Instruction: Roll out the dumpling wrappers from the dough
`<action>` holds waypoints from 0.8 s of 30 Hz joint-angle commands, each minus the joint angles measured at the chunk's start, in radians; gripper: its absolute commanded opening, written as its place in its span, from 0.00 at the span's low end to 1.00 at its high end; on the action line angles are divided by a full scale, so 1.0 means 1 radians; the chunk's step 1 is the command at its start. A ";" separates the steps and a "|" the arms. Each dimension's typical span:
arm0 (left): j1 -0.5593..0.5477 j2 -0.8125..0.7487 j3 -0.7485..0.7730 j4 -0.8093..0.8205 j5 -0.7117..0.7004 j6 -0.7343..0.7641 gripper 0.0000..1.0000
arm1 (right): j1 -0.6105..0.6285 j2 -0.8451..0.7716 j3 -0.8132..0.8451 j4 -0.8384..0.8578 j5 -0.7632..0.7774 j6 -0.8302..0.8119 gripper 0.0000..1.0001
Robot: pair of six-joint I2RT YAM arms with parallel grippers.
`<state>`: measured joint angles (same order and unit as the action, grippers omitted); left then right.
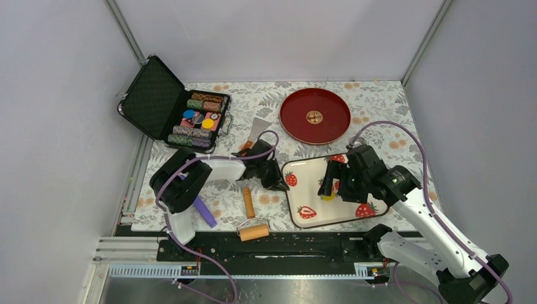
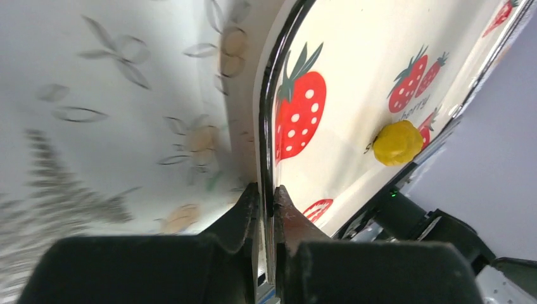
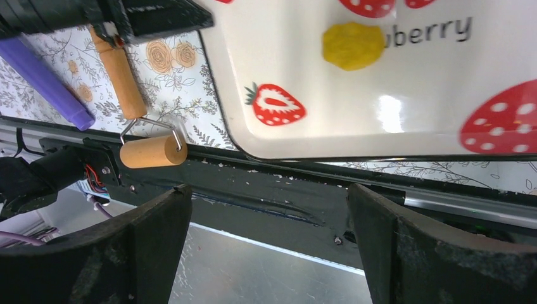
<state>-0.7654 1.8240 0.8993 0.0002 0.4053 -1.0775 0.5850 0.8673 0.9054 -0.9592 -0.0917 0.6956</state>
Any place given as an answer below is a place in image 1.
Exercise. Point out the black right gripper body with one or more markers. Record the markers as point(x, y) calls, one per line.
point(353, 186)

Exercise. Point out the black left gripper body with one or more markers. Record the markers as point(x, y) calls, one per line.
point(261, 166)

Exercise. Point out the yellow dough piece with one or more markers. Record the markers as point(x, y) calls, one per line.
point(328, 197)

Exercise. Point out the white strawberry tray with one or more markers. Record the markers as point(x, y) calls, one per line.
point(308, 210)

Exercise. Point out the wooden dough roller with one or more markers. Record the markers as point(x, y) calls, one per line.
point(253, 227)

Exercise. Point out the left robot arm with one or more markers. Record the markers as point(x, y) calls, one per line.
point(178, 182)

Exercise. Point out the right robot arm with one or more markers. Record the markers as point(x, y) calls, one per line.
point(461, 270)

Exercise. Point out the floral table mat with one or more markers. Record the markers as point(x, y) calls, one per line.
point(380, 111)

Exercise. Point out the red round plate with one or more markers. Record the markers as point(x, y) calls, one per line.
point(315, 116)

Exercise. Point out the purple cylinder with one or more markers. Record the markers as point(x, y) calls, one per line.
point(204, 210)

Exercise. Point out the black poker chip case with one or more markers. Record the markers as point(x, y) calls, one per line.
point(160, 106)

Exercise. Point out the metal spatula wooden handle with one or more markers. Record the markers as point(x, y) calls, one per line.
point(258, 126)

